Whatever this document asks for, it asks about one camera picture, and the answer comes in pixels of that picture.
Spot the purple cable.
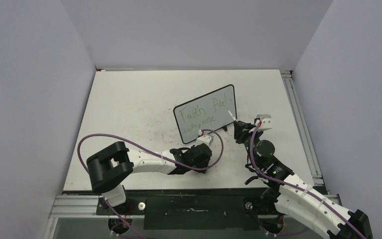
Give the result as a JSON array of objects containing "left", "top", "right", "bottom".
[
  {"left": 248, "top": 121, "right": 368, "bottom": 239},
  {"left": 77, "top": 128, "right": 225, "bottom": 239}
]

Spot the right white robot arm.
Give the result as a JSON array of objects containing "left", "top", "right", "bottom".
[{"left": 233, "top": 119, "right": 374, "bottom": 239}]

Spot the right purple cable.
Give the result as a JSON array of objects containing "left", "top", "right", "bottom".
[{"left": 248, "top": 121, "right": 368, "bottom": 239}]

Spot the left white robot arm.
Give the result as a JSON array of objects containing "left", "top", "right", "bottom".
[{"left": 86, "top": 141, "right": 212, "bottom": 215}]

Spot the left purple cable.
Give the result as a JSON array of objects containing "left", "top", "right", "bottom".
[{"left": 77, "top": 128, "right": 225, "bottom": 239}]

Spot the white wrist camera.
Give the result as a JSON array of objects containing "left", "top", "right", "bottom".
[
  {"left": 195, "top": 134, "right": 213, "bottom": 147},
  {"left": 249, "top": 114, "right": 273, "bottom": 132}
]

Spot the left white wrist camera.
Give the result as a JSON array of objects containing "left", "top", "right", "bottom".
[{"left": 195, "top": 134, "right": 213, "bottom": 147}]

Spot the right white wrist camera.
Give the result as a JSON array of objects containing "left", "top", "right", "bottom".
[{"left": 249, "top": 114, "right": 273, "bottom": 132}]

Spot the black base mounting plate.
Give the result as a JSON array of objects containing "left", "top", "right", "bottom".
[{"left": 95, "top": 188, "right": 285, "bottom": 231}]

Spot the aluminium front frame rail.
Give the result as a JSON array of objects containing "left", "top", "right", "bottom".
[{"left": 42, "top": 194, "right": 349, "bottom": 239}]

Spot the black framed small whiteboard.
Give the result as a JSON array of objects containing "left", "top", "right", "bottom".
[{"left": 173, "top": 84, "right": 237, "bottom": 144}]

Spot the aluminium rail right side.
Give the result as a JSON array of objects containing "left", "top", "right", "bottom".
[{"left": 280, "top": 70, "right": 324, "bottom": 186}]

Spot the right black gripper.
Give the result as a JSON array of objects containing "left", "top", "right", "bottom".
[{"left": 234, "top": 120, "right": 264, "bottom": 169}]

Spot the white whiteboard marker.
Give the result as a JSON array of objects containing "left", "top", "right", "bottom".
[{"left": 228, "top": 111, "right": 237, "bottom": 121}]

